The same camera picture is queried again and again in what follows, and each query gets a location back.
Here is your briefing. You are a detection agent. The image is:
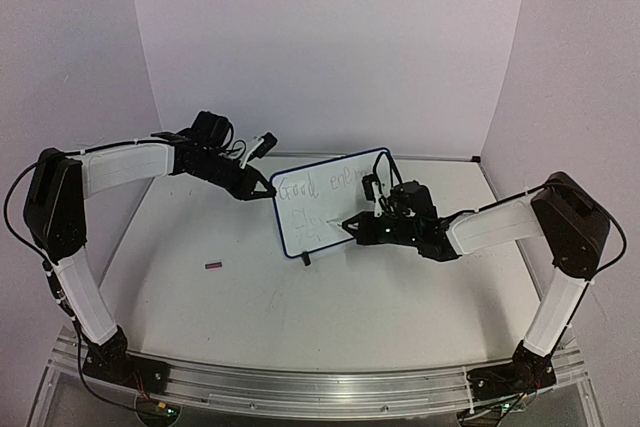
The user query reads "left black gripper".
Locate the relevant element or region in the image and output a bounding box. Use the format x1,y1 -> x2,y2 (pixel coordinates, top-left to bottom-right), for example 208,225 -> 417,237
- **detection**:
190,151 -> 277,200

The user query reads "blue framed small whiteboard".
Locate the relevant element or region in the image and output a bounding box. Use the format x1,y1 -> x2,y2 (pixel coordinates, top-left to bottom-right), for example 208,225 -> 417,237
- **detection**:
270,147 -> 393,259

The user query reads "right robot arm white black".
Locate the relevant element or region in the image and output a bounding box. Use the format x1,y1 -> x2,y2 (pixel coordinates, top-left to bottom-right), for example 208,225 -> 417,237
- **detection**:
338,172 -> 628,400

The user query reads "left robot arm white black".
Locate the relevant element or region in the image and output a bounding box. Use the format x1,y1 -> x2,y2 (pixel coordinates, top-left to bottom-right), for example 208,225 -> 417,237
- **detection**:
18,111 -> 277,393

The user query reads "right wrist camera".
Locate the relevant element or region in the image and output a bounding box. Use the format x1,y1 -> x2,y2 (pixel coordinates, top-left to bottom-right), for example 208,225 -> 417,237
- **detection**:
362,173 -> 386,218

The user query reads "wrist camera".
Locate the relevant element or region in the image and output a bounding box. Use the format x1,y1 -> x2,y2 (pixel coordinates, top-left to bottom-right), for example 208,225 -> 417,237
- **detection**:
240,132 -> 278,168
362,173 -> 386,218

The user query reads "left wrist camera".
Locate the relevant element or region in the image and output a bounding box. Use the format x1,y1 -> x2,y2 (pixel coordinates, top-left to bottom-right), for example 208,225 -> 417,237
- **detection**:
240,132 -> 278,168

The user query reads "right camera black cable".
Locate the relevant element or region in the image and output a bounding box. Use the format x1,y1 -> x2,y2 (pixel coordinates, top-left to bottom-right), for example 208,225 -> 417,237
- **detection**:
372,150 -> 404,186

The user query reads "aluminium front rail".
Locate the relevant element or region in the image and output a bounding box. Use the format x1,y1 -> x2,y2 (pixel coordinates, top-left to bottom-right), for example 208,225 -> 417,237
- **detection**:
43,329 -> 602,426

